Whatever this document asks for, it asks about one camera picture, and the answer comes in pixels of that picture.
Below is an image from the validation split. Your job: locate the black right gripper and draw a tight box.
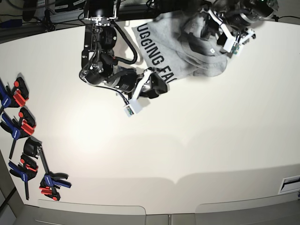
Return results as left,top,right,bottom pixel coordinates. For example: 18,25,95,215
116,67,169,101

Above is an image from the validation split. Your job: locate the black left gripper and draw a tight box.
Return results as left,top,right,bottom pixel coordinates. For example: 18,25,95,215
199,6,255,47

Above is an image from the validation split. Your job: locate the grey T-shirt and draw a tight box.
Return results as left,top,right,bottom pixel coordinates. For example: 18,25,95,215
132,11,227,83

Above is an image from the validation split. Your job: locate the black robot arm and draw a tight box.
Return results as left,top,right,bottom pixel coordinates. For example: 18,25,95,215
78,0,169,104
200,0,279,53

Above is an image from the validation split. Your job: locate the blue red bar clamp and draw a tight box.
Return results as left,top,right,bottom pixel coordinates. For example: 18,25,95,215
8,153,38,200
0,107,36,159
0,77,29,113
23,138,72,201

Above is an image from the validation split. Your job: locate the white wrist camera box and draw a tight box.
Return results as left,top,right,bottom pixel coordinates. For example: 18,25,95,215
123,100,143,117
223,38,243,56

